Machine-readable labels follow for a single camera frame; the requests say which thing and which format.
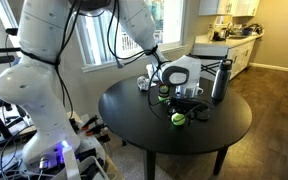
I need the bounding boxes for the black clamp orange tips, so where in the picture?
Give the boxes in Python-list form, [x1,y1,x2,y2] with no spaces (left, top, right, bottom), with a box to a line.
[84,123,111,138]
[80,114,100,131]

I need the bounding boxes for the small black lid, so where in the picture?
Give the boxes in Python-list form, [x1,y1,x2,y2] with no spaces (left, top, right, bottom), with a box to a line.
[195,111,211,122]

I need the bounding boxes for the clear glass mug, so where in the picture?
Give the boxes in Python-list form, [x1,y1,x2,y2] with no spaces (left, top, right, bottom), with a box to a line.
[175,84,204,98]

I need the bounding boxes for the dark metal water bottle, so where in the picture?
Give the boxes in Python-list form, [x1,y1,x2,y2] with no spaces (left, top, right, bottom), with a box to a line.
[211,58,234,101]

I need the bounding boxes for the green tennis ball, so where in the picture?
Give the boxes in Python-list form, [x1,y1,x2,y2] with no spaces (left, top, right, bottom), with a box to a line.
[171,112,187,127]

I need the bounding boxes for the black round table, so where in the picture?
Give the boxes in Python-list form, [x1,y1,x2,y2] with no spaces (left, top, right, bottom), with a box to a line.
[98,73,253,180]

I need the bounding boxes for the white checkered cloth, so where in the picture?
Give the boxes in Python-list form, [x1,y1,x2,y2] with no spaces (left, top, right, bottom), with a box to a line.
[136,75,157,92]

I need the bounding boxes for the dark countertop appliance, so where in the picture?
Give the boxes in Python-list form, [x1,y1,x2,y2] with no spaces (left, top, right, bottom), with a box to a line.
[241,23,264,37]

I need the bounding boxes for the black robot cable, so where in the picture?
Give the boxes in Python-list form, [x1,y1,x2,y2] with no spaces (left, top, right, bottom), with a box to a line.
[19,0,83,121]
[105,0,172,121]

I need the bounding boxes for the white window frame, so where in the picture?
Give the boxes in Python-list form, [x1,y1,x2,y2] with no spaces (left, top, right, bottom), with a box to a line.
[73,0,188,74]

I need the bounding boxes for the silver countertop kettle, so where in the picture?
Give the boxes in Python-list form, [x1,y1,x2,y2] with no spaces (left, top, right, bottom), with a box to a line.
[218,27,231,41]

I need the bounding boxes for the white upper wall cabinets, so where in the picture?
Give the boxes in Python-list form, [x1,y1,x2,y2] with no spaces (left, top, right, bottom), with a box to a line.
[198,0,261,18]

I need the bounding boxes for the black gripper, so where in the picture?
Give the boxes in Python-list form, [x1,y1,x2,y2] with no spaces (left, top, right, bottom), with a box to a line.
[167,96,209,123]

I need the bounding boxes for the white kitchen counter island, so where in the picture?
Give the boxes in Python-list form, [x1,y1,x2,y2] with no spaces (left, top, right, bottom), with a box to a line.
[193,31,264,80]

